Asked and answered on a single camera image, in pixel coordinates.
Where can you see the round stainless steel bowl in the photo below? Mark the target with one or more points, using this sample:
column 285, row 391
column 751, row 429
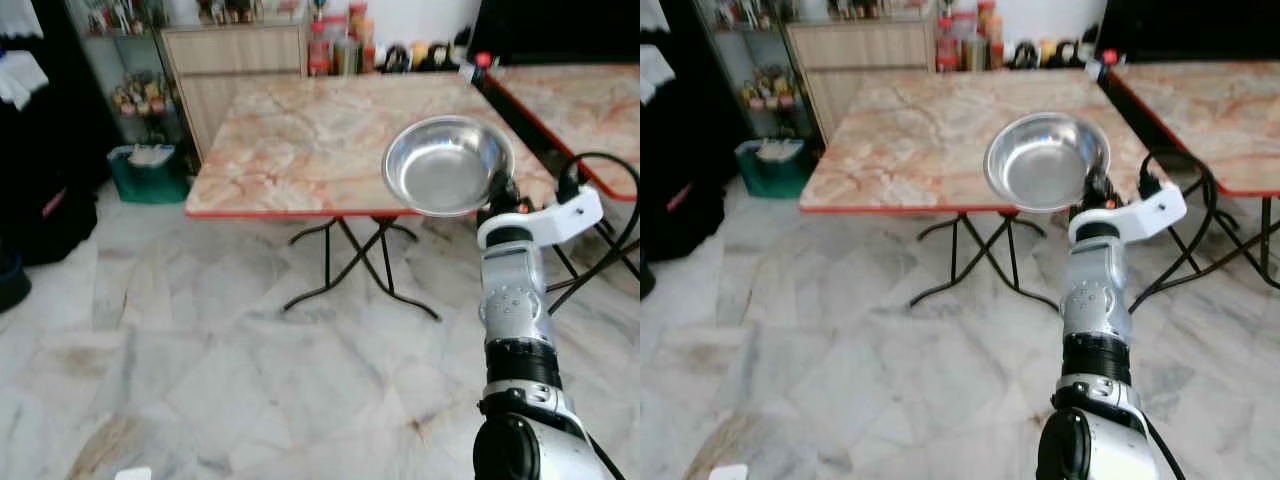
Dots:
column 445, row 165
column 1045, row 160

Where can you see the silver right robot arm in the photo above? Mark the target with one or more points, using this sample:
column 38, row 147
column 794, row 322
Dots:
column 1095, row 300
column 515, row 300

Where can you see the marble folding table red edge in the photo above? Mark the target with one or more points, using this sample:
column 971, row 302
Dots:
column 580, row 100
column 1200, row 110
column 900, row 140
column 300, row 140

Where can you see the white bottle with red cap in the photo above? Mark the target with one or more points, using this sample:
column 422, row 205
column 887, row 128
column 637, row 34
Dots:
column 1108, row 58
column 482, row 62

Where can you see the yellow cup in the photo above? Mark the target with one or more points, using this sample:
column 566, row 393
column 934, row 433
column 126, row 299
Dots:
column 419, row 55
column 1047, row 52

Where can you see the large black panel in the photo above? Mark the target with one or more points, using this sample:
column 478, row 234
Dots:
column 1190, row 28
column 560, row 30

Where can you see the black bag with red stripe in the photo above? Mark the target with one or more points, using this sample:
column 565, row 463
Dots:
column 60, row 225
column 685, row 220

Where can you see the orange lidded jar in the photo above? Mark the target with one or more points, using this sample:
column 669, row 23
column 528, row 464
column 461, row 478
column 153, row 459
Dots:
column 360, row 30
column 988, row 25

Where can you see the red labelled bottle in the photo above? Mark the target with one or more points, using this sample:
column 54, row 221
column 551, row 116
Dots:
column 319, row 55
column 946, row 50

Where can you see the green plastic basket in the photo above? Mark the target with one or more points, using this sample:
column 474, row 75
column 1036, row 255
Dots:
column 775, row 175
column 148, row 180

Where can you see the light wooden cabinet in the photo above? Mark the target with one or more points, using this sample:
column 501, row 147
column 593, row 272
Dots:
column 860, row 50
column 230, row 60

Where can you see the glass display shelf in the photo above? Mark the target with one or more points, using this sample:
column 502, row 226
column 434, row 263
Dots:
column 140, row 100
column 765, row 90

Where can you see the small white object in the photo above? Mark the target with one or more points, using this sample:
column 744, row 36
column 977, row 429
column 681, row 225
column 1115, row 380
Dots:
column 133, row 474
column 728, row 473

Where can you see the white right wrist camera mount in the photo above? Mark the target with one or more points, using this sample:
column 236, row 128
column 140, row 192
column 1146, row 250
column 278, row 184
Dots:
column 560, row 218
column 1145, row 212

